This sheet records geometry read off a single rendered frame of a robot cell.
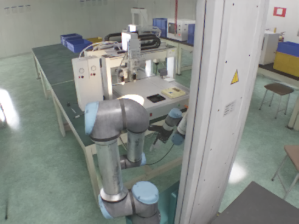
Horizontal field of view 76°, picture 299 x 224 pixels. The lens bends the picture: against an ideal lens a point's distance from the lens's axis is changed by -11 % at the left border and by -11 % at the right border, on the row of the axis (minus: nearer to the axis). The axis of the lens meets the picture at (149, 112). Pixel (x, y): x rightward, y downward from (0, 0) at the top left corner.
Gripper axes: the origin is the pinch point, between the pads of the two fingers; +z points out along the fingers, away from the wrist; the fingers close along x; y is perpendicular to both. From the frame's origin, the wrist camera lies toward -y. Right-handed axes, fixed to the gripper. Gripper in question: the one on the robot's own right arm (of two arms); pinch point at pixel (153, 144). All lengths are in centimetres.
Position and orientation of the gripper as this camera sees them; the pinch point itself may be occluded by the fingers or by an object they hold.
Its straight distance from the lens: 160.5
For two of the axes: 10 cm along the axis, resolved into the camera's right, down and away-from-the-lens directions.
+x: 3.3, -5.1, 7.9
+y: 8.7, 5.0, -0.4
